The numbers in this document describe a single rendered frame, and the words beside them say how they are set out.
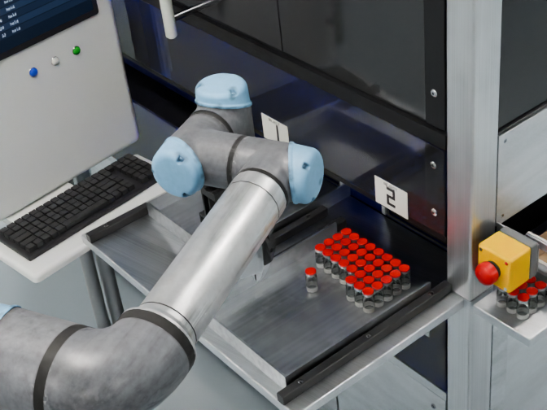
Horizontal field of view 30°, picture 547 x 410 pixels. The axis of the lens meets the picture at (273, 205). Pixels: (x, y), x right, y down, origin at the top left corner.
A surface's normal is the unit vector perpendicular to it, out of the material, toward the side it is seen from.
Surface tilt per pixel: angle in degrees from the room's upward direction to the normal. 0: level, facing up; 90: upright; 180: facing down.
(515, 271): 90
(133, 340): 19
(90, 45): 90
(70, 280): 0
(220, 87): 0
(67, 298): 0
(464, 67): 90
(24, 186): 90
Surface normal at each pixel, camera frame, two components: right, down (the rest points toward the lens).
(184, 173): -0.43, 0.56
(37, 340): -0.16, -0.72
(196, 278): 0.30, -0.60
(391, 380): -0.77, 0.43
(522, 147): 0.62, 0.40
